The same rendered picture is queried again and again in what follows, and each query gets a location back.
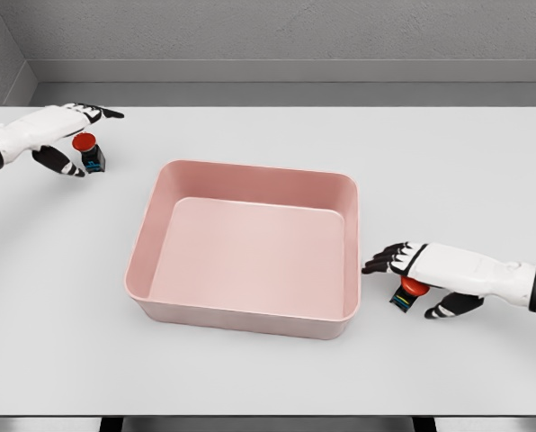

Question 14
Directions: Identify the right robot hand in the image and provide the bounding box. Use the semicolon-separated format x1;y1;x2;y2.
361;241;496;320

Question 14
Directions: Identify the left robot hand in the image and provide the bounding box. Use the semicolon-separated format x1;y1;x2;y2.
13;103;126;179

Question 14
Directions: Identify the red button industrial switch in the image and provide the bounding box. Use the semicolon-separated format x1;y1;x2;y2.
71;133;107;174
389;276;431;312

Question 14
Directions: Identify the pink rectangular basket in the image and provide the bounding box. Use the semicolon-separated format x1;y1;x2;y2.
123;158;363;340

